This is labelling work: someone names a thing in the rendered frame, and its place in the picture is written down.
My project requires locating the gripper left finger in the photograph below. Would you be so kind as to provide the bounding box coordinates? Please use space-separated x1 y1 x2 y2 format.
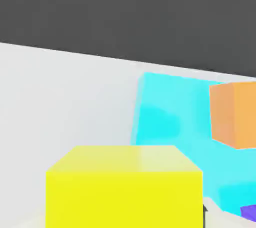
0 208 47 228

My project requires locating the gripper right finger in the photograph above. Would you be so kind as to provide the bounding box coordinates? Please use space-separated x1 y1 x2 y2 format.
202 196 256 228

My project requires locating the small yellow cube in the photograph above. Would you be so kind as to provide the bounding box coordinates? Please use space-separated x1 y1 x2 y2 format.
45 145 204 228

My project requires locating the small purple cube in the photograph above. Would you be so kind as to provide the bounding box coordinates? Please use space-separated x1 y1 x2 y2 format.
239 203 256 223

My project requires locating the small orange cube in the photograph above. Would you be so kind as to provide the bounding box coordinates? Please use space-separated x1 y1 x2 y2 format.
208 81 256 150

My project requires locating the large cyan box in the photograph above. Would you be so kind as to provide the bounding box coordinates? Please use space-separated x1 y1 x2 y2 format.
129 71 256 218

